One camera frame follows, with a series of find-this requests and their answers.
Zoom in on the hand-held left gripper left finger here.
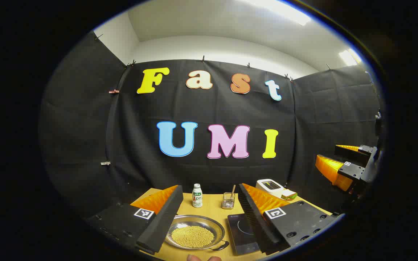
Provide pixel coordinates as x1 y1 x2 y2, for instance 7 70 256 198
86 185 184 254

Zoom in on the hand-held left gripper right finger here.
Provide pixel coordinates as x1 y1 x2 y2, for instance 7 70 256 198
238 183 345 256

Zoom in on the steel pot with black handle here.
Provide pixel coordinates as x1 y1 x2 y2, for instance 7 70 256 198
165 215 229 251

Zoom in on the black induction cooktop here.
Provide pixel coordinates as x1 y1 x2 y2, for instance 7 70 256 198
227 213 260 256

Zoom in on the pile of yellow beans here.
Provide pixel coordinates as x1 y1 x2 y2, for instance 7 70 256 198
172 226 215 248

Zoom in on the white toaster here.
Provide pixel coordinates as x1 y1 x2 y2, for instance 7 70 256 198
255 179 290 199

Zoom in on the white bottle with green label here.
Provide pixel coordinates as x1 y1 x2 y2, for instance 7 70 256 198
192 183 203 208

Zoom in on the small ceiling light panel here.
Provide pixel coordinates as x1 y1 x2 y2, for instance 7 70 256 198
339 49 362 66

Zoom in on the wire mesh utensil holder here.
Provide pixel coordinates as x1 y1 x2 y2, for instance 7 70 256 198
222 192 235 210

